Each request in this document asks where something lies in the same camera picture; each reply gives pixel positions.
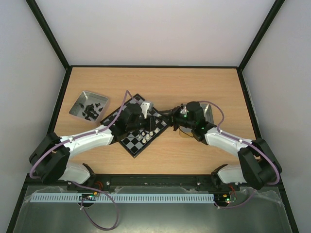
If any pile of black chess pieces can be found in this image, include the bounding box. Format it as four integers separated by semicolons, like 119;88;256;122
79;103;103;121

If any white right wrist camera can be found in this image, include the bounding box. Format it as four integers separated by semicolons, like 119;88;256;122
180;104;187;115

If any black and white chessboard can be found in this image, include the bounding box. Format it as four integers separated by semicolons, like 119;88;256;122
100;93;168;158

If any black enclosure frame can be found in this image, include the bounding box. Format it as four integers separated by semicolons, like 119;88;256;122
4;0;301;233

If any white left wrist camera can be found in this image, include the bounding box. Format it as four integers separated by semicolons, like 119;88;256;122
140;101;153;119

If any light blue slotted cable duct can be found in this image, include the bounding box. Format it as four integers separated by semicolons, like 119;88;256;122
30;193;214;203

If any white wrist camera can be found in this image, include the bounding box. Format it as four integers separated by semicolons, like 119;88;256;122
180;104;187;115
140;101;153;119

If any gold-rimmed metal tin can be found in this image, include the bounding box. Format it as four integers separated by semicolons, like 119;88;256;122
178;102;214;138

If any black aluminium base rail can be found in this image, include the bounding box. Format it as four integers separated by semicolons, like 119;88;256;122
24;172;282;192

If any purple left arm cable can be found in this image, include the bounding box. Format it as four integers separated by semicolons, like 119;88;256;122
29;90;133;230

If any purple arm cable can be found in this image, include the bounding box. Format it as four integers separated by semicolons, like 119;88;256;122
199;100;280;211
29;90;133;230

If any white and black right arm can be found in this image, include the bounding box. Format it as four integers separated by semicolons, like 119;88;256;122
160;101;282;190

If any silver metal tin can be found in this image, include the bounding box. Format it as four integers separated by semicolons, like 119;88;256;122
69;91;109;123

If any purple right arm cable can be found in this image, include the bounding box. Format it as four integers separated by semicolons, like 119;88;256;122
199;100;280;211

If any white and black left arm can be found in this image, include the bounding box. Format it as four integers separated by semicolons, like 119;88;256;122
29;101;156;184

